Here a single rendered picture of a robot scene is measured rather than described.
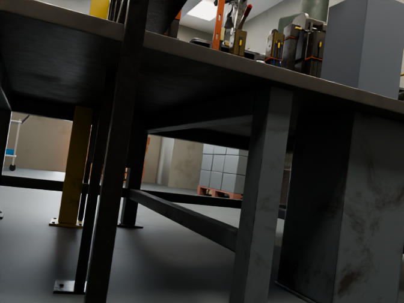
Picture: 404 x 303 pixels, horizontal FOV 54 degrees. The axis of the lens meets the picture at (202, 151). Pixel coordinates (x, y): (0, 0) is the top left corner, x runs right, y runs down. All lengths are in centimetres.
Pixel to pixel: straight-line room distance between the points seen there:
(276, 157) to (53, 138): 713
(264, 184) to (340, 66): 63
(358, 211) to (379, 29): 64
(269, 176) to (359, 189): 39
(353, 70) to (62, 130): 702
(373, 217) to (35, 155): 714
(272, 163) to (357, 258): 49
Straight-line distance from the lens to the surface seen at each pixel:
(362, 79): 148
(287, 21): 493
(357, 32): 155
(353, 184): 137
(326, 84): 119
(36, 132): 806
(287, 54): 190
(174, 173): 768
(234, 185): 543
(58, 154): 807
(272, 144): 111
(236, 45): 184
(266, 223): 112
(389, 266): 154
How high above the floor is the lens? 40
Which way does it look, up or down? 3 degrees up
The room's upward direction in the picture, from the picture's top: 8 degrees clockwise
